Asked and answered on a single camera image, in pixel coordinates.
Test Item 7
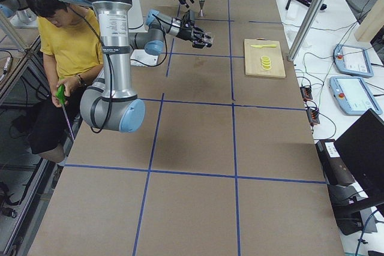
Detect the clear glass measuring cup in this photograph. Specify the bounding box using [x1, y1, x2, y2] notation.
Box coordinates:
[203, 32, 214, 48]

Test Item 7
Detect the steel double jigger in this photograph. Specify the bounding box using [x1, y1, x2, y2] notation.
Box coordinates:
[199, 0, 205, 17]

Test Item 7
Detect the bamboo cutting board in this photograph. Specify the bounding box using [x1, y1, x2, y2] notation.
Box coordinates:
[244, 39, 286, 79]

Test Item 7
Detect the yellow plastic knife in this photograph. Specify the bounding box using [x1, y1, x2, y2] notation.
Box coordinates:
[250, 44, 277, 49]

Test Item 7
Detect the person in yellow shirt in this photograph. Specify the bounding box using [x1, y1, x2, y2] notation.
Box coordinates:
[26, 0, 103, 166]

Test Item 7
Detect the far teach pendant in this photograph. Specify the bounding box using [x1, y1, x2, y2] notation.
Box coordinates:
[333, 44, 374, 78]

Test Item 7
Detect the teach pendant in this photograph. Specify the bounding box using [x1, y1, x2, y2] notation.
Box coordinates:
[329, 76, 383, 116]
[333, 44, 374, 78]

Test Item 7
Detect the near teach pendant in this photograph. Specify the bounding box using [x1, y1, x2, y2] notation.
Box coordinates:
[329, 76, 383, 116]

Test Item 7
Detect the black computer box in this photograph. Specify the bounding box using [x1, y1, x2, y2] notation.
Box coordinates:
[316, 139, 355, 187]

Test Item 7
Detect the black monitor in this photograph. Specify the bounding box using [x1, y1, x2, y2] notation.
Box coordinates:
[334, 109, 383, 197]

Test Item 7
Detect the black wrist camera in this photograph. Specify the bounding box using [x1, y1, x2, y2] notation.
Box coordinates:
[181, 10, 195, 28]

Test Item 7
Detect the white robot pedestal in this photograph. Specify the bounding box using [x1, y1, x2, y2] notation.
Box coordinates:
[128, 0, 158, 67]

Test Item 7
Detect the green handled tool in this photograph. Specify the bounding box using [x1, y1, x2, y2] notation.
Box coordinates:
[56, 84, 74, 142]

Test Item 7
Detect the aluminium frame post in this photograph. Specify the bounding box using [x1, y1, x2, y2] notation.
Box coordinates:
[287, 0, 324, 62]

